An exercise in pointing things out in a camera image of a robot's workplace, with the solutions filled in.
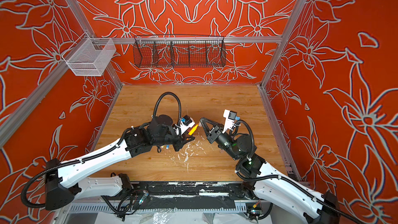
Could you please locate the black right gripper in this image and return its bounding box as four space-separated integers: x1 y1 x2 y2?
201 118 243 163

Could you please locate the orange marker pen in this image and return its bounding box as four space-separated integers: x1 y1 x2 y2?
188 124 199 136

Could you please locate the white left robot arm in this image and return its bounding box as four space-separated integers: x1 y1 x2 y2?
45 115 195 211

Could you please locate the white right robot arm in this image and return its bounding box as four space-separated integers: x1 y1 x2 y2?
200 117 342 224

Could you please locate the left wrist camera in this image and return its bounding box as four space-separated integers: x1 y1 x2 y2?
176 115 195 136

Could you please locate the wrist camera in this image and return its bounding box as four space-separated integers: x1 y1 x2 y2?
176 115 195 136
223 110 240 133

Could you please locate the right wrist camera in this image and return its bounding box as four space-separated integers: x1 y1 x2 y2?
223 110 240 133

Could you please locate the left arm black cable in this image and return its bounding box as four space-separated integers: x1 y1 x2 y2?
152 91 182 125

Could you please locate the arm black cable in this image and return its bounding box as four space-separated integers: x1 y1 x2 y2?
234 119 368 224
152 91 182 125

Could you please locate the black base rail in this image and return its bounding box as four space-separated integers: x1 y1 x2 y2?
104 180 259 214

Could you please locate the black wire basket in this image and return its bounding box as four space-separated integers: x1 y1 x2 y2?
133 35 227 68

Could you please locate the aluminium right floor rail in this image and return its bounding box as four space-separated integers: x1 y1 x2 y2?
257 85 302 181

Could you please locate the white wire basket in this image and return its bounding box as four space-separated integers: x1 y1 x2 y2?
62 38 116 76

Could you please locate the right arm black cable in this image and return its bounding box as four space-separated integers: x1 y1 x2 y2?
234 119 368 224

